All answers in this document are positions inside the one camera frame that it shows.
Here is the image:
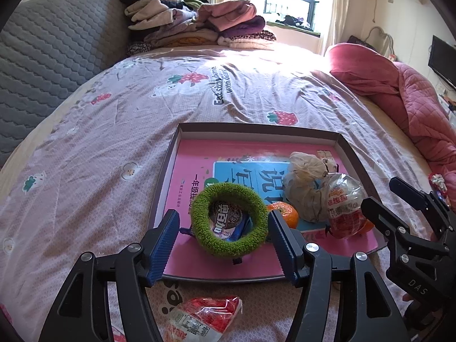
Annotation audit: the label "pink quilt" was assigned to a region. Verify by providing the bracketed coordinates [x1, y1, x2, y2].
[323, 43, 456, 193]

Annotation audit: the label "pink book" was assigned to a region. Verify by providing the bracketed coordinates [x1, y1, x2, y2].
[162, 139, 380, 280]

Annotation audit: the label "shallow pink cardboard tray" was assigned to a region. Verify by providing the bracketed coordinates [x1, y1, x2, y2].
[153, 123, 390, 284]

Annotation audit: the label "dark clothes on windowsill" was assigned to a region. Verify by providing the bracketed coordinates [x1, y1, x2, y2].
[278, 15, 312, 31]

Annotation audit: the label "red white small toy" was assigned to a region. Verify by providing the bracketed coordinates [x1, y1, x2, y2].
[427, 172, 450, 200]

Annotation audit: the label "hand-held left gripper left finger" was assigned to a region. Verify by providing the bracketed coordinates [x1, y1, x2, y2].
[38, 209, 180, 342]

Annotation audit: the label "blue cookie packet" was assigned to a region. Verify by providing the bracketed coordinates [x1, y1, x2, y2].
[179, 199, 254, 241]

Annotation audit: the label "white plastic bag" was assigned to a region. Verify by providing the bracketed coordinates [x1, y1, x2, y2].
[287, 151, 337, 222]

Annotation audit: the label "printed pink bed sheet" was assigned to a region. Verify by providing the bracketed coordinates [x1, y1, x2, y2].
[0, 44, 446, 342]

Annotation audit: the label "green fuzzy ring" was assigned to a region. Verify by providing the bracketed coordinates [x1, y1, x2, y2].
[190, 182, 269, 257]

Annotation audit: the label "orange tangerine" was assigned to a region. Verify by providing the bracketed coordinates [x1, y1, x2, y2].
[351, 217, 374, 237]
[266, 201, 299, 229]

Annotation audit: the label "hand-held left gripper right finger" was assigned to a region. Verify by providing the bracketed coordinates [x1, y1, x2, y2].
[267, 209, 410, 342]

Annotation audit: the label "grey quilted headboard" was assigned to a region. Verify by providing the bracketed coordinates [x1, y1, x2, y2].
[0, 0, 131, 166]

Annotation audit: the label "red white snack packet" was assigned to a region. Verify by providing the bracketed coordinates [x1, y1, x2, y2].
[162, 295, 243, 342]

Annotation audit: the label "black television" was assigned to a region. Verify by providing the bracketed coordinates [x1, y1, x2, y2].
[427, 35, 456, 89]

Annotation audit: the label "white orange snack packet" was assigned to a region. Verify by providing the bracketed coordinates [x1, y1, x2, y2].
[326, 173, 369, 239]

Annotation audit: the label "pile of folded clothes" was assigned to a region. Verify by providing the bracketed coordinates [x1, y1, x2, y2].
[119, 0, 278, 58]

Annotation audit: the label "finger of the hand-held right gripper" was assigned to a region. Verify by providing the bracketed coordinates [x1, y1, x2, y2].
[361, 197, 449, 256]
[389, 177, 448, 213]

